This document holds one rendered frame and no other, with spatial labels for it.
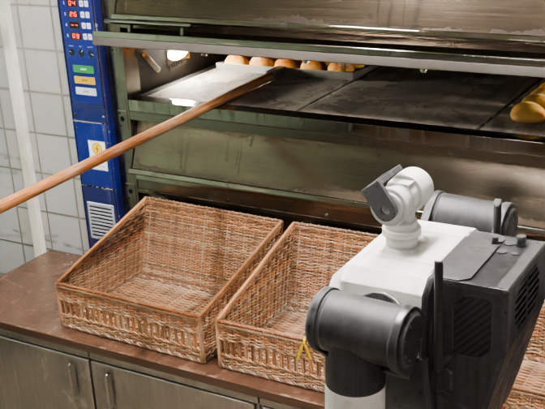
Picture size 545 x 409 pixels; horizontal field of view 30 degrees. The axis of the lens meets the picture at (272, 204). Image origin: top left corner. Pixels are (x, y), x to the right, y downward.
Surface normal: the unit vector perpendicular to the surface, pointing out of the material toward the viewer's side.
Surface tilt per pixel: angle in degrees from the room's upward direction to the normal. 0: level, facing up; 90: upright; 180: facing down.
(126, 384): 90
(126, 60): 90
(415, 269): 0
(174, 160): 70
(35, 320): 0
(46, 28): 90
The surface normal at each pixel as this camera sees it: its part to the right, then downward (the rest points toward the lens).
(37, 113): -0.51, 0.33
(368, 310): -0.25, -0.69
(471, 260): -0.05, -0.94
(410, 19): -0.50, -0.01
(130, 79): 0.86, 0.14
